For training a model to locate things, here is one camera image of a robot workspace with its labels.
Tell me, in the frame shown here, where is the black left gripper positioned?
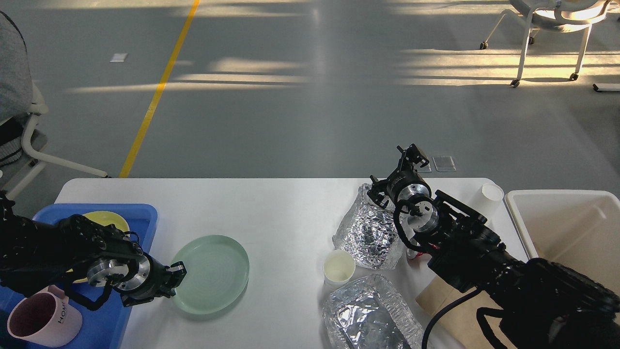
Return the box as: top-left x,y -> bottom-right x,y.
116,254 -> 187,307

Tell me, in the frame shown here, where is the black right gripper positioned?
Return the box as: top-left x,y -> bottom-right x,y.
366,143 -> 431,208

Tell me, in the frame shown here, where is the light green plate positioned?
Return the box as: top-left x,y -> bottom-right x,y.
172,235 -> 250,316

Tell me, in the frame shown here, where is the pink mug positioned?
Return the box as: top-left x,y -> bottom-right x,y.
7,285 -> 83,348

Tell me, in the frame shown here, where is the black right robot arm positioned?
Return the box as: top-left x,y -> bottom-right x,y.
367,144 -> 619,349

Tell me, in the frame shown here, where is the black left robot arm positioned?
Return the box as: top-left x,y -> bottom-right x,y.
0,192 -> 187,311

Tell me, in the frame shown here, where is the clear floor plate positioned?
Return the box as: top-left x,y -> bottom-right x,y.
433,156 -> 457,172

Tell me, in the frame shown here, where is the crumpled foil upper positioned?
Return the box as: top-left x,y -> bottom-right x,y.
332,183 -> 404,270

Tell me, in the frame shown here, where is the blue plastic tray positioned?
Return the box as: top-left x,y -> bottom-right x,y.
0,204 -> 157,349

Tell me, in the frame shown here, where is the yellow plate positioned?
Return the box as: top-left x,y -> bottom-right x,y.
73,210 -> 130,287

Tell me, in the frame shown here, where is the translucent plastic cup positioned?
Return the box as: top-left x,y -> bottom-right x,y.
469,182 -> 504,225

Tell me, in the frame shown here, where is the white paper cup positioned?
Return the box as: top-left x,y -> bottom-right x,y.
323,250 -> 356,286

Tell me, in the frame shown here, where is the foil container lower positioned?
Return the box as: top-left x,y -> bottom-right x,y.
323,274 -> 424,349

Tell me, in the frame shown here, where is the brown paper bag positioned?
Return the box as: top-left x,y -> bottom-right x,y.
416,276 -> 500,349

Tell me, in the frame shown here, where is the white chair left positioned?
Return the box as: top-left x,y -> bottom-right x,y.
6,82 -> 110,200

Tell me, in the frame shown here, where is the white plastic bin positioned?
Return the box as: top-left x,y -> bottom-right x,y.
505,190 -> 620,292

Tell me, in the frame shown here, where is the white office chair right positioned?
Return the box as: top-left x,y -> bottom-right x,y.
479,0 -> 619,88

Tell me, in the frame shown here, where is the white floor marker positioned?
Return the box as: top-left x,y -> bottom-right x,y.
110,53 -> 128,63

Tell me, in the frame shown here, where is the person in grey sweater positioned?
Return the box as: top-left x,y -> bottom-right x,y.
0,13 -> 33,167

